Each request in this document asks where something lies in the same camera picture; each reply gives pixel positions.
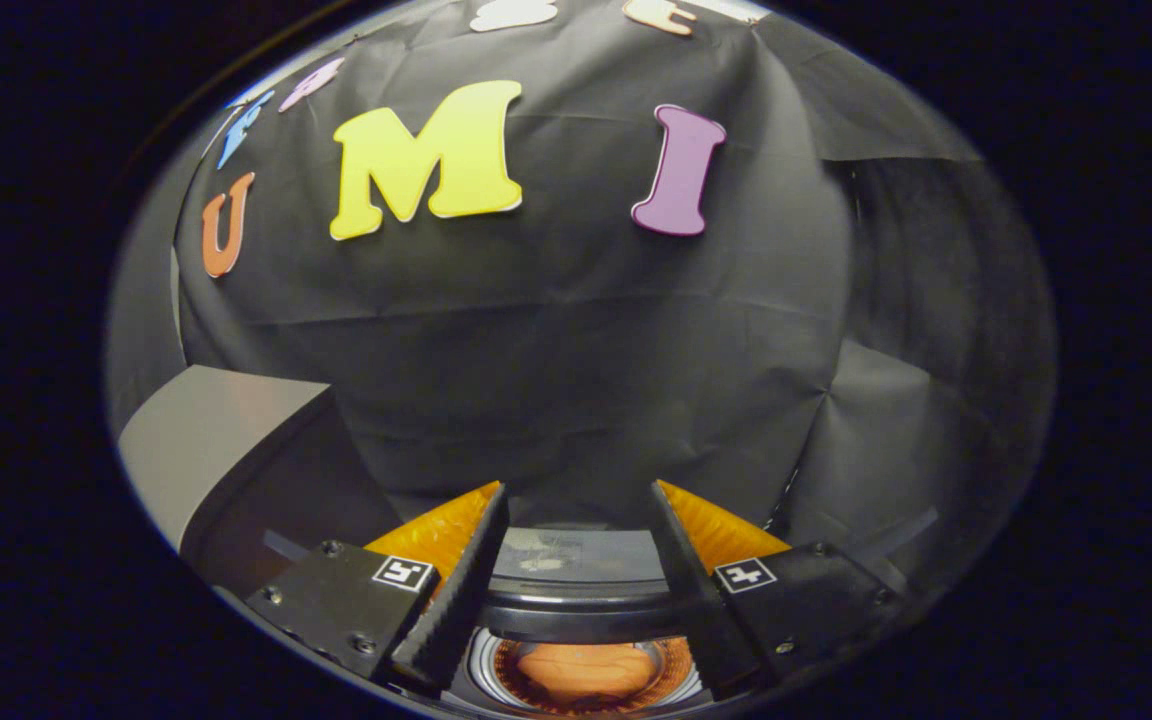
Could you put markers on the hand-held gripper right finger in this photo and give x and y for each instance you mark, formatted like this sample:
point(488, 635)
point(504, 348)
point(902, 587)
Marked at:
point(691, 590)

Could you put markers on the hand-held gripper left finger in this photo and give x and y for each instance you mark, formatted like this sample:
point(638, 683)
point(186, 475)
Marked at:
point(466, 590)

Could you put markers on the grey washing machine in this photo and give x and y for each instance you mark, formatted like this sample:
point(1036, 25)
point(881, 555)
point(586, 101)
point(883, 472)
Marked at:
point(481, 672)

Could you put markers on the dark washing machine lid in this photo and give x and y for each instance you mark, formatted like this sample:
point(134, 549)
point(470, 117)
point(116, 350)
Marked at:
point(576, 618)

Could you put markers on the orange polo shirt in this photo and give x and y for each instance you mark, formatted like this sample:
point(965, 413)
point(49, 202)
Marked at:
point(586, 670)

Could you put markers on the grey metal cabinet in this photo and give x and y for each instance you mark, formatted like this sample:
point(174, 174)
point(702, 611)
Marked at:
point(196, 440)

